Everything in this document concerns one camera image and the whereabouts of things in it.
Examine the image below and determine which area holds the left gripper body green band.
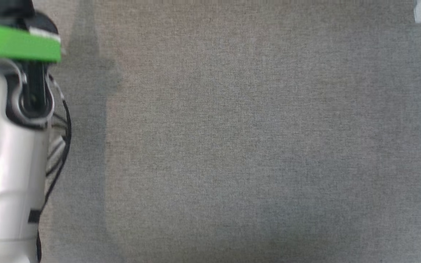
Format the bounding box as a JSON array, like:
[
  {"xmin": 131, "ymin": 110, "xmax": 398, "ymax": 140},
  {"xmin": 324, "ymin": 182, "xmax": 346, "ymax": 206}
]
[{"xmin": 0, "ymin": 0, "xmax": 62, "ymax": 62}]

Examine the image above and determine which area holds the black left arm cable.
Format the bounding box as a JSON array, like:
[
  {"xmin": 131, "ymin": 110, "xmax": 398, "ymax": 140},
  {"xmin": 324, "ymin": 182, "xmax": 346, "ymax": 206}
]
[{"xmin": 35, "ymin": 75, "xmax": 73, "ymax": 263}]

